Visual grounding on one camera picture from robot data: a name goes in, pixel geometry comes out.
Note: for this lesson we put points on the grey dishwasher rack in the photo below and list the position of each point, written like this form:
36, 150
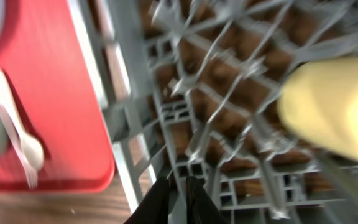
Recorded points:
190, 88

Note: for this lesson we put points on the white plastic fork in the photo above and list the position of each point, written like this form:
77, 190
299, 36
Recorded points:
14, 146

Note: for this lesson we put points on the white plastic spoon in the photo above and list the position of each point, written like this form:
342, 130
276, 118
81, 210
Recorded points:
24, 136

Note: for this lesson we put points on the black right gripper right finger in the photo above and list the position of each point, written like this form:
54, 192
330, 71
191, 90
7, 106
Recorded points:
200, 209

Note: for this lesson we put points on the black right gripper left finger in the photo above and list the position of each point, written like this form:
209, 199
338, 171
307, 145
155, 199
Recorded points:
154, 207

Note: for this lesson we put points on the red serving tray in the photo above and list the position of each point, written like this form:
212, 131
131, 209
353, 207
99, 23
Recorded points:
41, 56

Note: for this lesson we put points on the yellow plastic cup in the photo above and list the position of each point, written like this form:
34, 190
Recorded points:
319, 103

